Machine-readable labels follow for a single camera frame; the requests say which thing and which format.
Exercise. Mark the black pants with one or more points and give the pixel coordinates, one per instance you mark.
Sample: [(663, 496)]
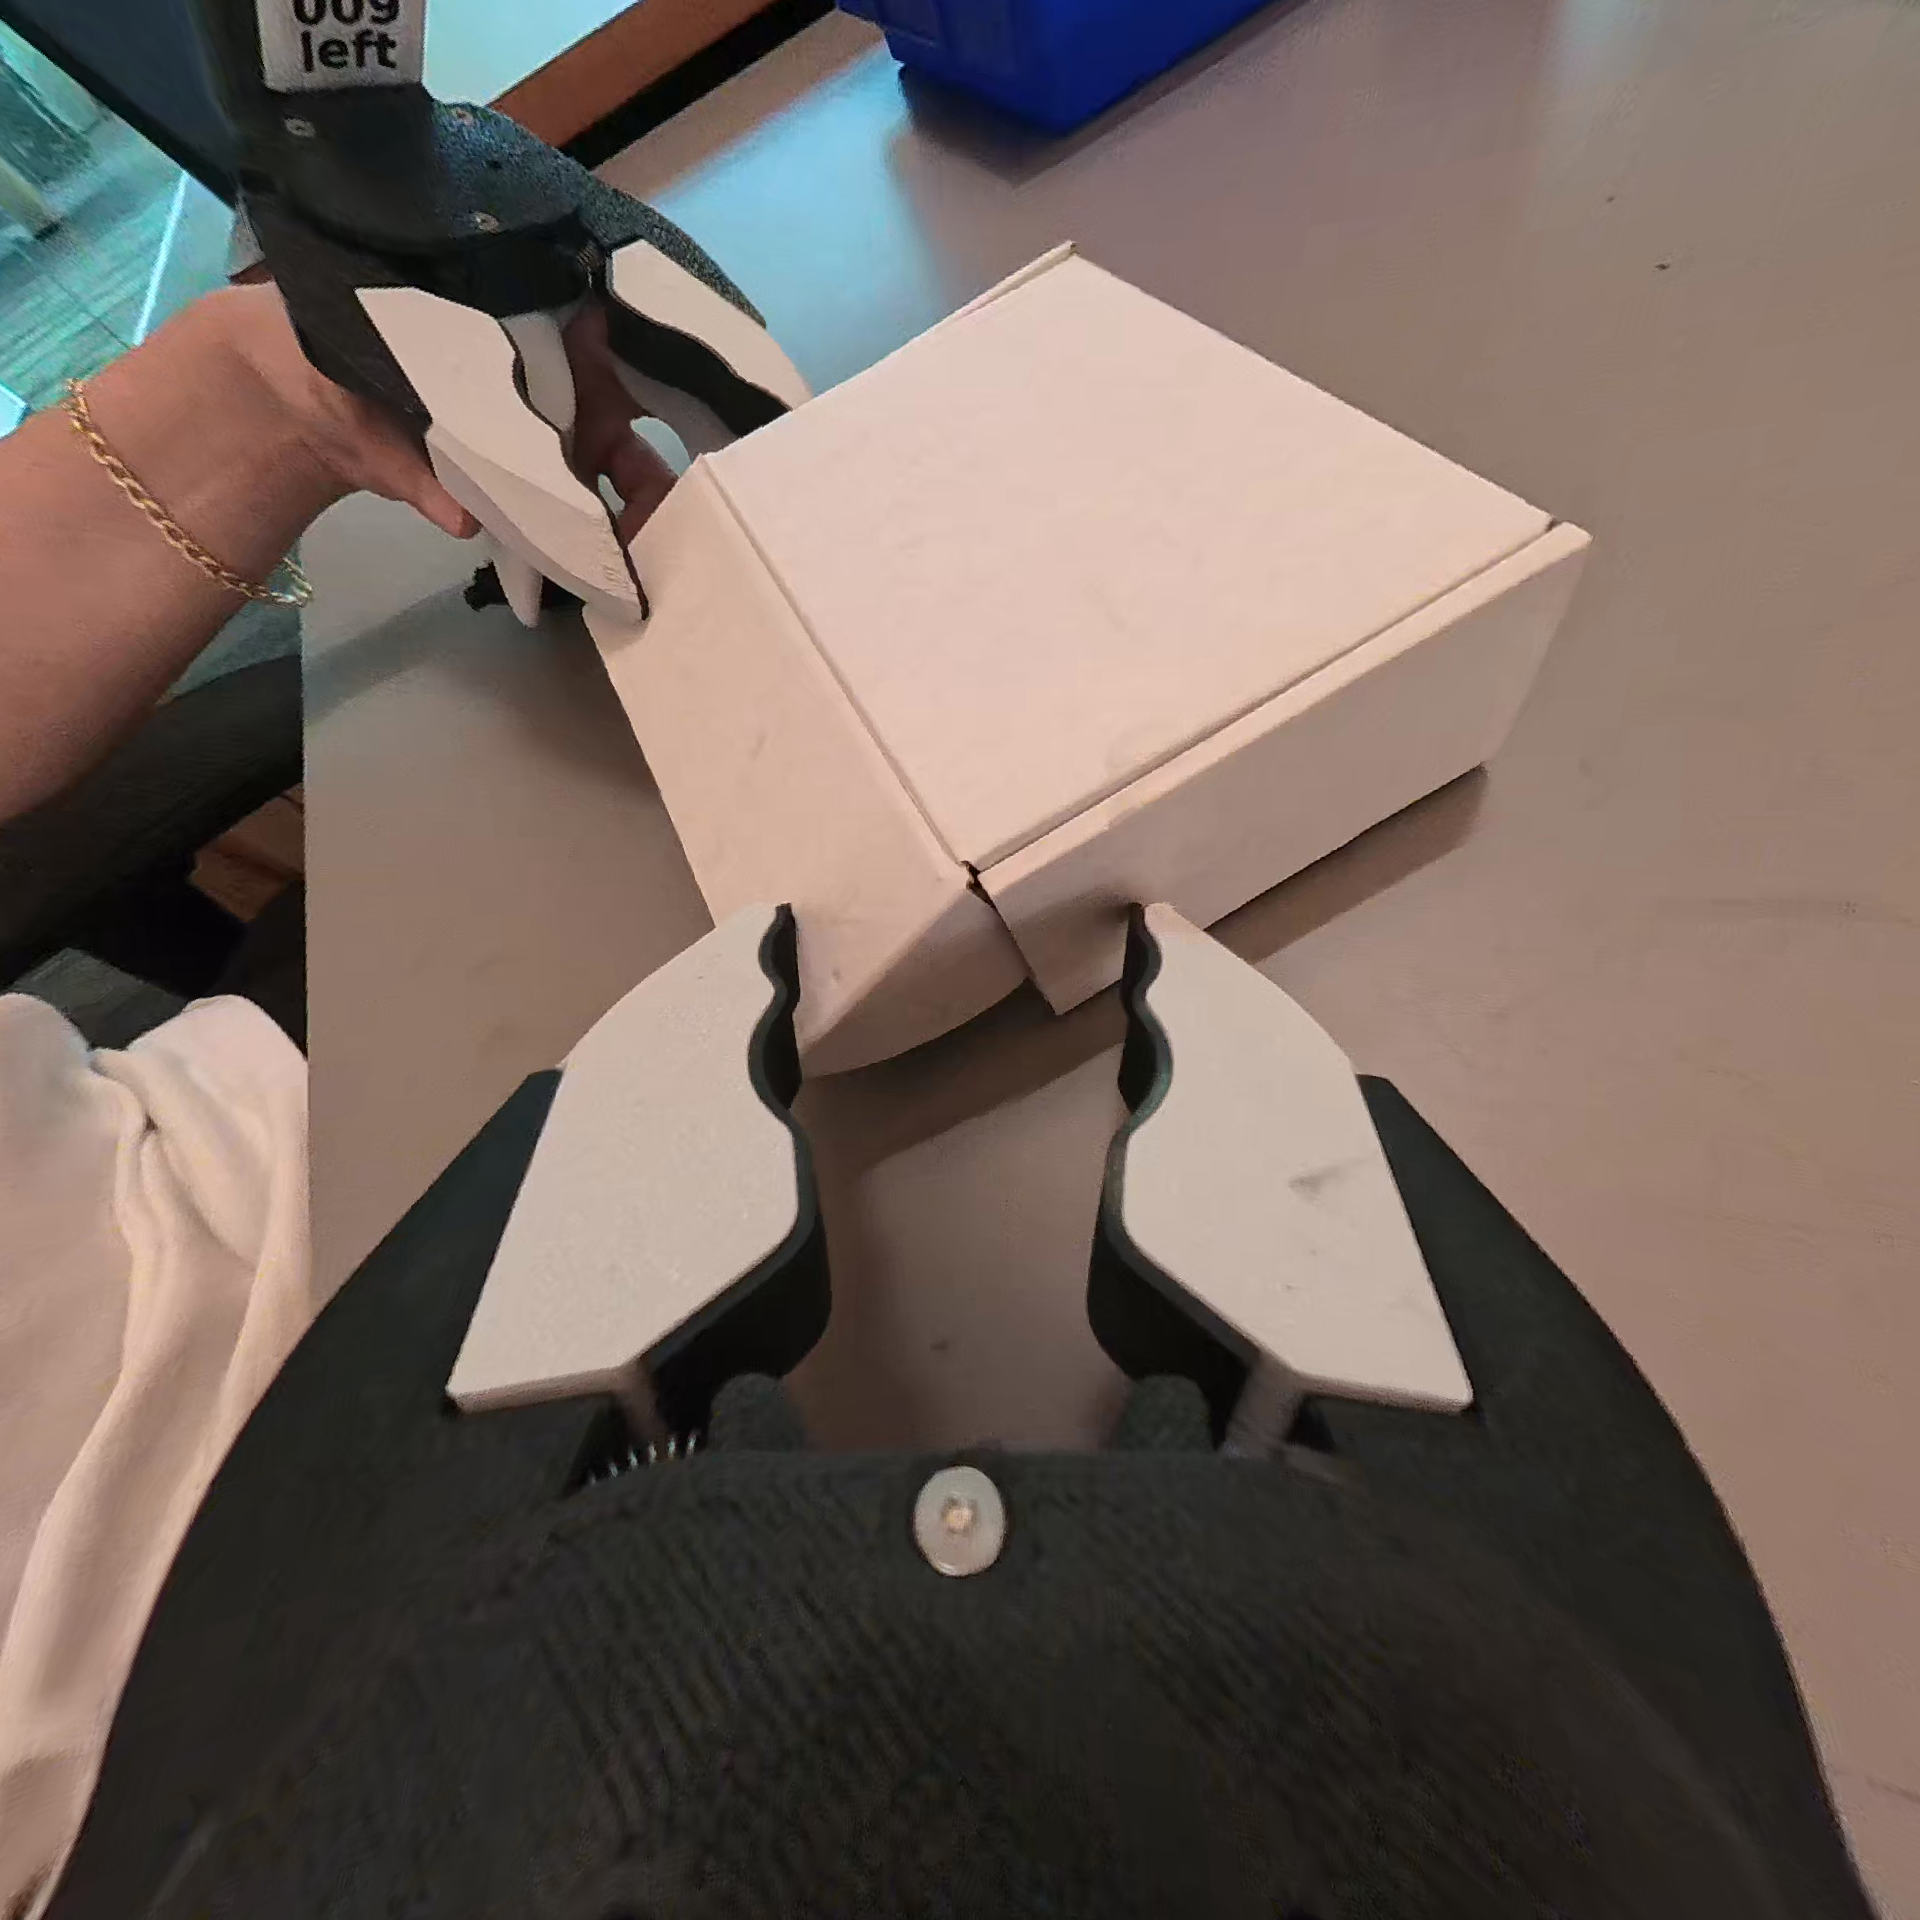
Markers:
[(125, 840)]

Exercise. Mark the blue plastic bin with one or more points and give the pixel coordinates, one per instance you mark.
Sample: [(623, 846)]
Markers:
[(1045, 58)]

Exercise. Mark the person's left hand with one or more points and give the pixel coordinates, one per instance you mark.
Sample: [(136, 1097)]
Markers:
[(258, 407)]

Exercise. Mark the person's left forearm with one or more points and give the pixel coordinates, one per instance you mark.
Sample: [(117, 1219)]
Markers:
[(92, 599)]

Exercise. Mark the white cardboard box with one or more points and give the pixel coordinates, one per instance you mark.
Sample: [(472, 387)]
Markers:
[(1080, 573)]

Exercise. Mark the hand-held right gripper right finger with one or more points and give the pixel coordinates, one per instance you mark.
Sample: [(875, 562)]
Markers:
[(1286, 1189)]

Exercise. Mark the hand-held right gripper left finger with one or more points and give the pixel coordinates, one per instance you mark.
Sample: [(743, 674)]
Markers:
[(644, 1189)]

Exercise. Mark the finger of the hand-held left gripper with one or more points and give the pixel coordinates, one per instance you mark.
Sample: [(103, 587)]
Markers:
[(465, 407), (707, 328)]

